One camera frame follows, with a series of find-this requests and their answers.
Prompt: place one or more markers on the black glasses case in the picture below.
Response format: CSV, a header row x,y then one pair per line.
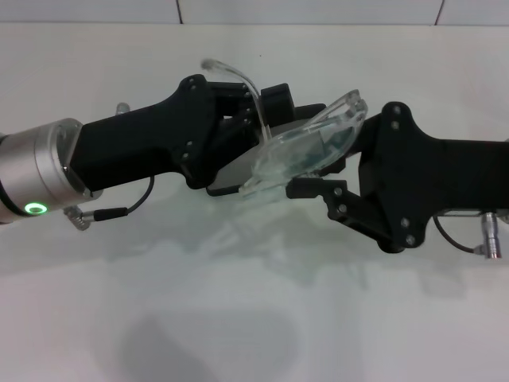
x,y
234,175

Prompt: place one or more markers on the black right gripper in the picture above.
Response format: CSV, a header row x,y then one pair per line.
x,y
437,175

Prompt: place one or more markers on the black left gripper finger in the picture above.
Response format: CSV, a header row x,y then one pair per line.
x,y
278,113
276,95

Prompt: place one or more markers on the silver stud of left gripper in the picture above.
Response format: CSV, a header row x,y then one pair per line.
x,y
122,108

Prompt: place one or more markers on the clear white glasses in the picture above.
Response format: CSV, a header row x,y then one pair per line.
x,y
342,113

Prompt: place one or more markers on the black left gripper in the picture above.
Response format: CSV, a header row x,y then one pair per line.
x,y
139,147

